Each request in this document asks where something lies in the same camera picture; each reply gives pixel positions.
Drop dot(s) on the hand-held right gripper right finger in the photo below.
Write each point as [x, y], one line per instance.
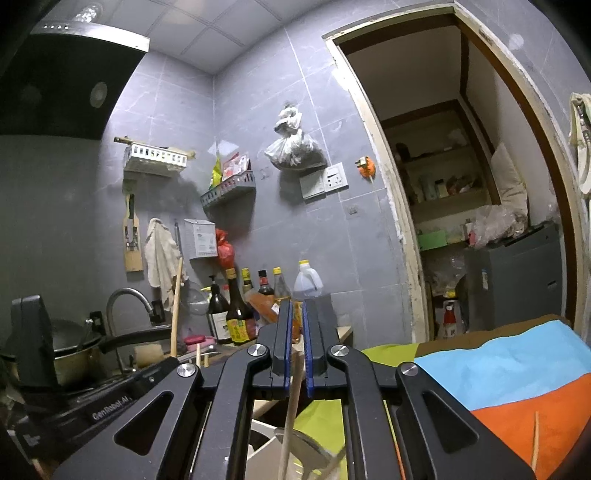
[308, 341]

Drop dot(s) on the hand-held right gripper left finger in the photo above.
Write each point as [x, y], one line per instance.
[289, 341]

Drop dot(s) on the metal spoon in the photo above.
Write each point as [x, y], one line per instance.
[311, 452]

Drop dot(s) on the white plastic utensil basket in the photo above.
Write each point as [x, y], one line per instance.
[263, 461]

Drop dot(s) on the orange brown packet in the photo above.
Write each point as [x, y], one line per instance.
[263, 307]

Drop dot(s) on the dark bottle yellow label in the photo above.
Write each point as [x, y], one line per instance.
[239, 323]

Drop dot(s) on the small bottle yellow cap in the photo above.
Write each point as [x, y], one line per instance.
[280, 286]

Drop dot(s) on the large oil jug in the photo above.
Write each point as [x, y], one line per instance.
[308, 284]

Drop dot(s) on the small bottle dark cap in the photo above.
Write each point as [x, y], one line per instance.
[265, 286]

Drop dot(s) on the dark bottle white label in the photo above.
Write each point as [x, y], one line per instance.
[218, 318]

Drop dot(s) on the pink sponge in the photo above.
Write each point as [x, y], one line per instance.
[199, 340]

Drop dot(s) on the metal kitchen faucet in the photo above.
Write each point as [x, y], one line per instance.
[122, 295]

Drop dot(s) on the red plastic bag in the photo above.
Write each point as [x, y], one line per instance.
[225, 251]

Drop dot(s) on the red white packet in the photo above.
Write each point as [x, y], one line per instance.
[450, 318]

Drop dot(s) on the white hanging dish towel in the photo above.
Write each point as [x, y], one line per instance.
[161, 258]

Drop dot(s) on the green box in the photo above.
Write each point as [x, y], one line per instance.
[431, 241]

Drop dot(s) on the wooden knife holder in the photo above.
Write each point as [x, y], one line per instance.
[133, 230]

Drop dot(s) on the snack packets on rack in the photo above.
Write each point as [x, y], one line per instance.
[233, 168]

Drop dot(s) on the hanging clear plastic bag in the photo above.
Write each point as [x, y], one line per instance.
[295, 147]

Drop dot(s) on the colourful patchwork tablecloth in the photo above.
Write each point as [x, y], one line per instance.
[508, 369]

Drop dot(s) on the grey cabinet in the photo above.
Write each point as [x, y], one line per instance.
[512, 286]

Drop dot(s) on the crumpled clear plastic bag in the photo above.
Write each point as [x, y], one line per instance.
[501, 226]

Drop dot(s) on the wooden storage shelf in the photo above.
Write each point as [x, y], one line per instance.
[443, 161]

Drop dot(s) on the black range hood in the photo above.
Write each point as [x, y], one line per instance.
[60, 83]

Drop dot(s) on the cream rubber glove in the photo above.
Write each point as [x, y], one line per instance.
[582, 138]

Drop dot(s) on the white wall box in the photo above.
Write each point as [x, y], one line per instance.
[201, 237]

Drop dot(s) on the wooden door frame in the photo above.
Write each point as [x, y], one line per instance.
[397, 230]

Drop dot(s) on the grey wall switch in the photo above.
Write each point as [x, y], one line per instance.
[312, 187]

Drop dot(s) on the grey wall shelf rack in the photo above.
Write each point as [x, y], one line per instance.
[228, 189]

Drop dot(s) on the white wall socket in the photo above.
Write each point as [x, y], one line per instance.
[335, 177]

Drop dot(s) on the orange wall hook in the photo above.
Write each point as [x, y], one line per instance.
[366, 168]

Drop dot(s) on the white wall rack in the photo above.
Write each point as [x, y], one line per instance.
[154, 157]

